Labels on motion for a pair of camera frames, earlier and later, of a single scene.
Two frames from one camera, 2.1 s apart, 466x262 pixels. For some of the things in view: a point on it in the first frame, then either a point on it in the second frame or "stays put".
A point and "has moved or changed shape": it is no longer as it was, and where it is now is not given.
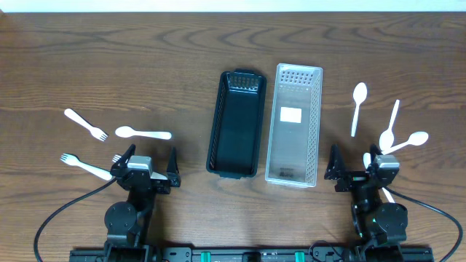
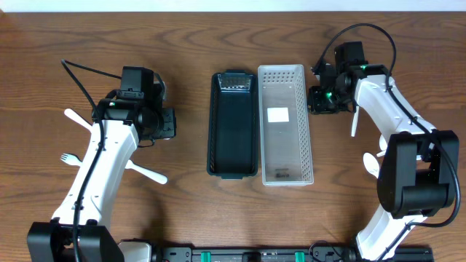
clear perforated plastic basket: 293,153 has moved or changed shape
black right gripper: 357,180 -> 317,100
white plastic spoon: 367,159 stays put
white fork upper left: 96,132 stays put
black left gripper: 146,181 -> 167,124
